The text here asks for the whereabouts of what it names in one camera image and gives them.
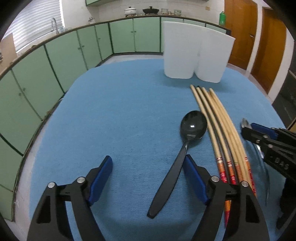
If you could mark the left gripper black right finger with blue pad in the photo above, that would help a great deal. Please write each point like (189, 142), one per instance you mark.
(246, 220)

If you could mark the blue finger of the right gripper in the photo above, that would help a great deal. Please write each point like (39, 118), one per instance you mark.
(265, 130)

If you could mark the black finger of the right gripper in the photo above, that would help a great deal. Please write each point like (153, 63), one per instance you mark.
(249, 134)

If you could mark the clear plastic fork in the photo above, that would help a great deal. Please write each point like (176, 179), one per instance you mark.
(267, 178)

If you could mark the red-ended bamboo chopstick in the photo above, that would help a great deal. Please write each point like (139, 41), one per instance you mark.
(224, 176)
(227, 130)
(243, 159)
(218, 134)

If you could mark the black plastic spoon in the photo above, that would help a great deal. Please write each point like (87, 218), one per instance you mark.
(193, 126)

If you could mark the green lower kitchen cabinets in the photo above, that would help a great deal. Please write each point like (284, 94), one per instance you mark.
(32, 84)

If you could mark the green kitchen cabinets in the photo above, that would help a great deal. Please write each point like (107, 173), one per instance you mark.
(97, 2)
(32, 84)

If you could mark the green upper kitchen cabinets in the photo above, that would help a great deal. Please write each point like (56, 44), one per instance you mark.
(97, 2)

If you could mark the dark glass cabinet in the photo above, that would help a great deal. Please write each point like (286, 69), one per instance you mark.
(284, 104)

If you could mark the brown wooden door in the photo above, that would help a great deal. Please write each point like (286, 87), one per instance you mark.
(241, 20)
(271, 49)

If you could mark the white two-compartment utensil holder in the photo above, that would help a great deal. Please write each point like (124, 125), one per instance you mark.
(194, 50)

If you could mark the green bottle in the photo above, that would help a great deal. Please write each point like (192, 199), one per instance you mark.
(222, 18)

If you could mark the blue table cloth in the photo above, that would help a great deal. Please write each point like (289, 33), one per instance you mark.
(132, 112)

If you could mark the glass jars on counter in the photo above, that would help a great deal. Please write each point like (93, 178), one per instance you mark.
(167, 12)

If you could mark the black wok with lid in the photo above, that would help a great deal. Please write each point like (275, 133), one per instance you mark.
(150, 11)

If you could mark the white cooking pot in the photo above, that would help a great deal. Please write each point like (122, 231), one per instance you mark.
(130, 11)

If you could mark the chrome sink faucet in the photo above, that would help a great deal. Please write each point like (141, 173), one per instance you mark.
(54, 26)

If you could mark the white window blinds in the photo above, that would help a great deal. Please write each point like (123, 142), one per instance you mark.
(34, 22)

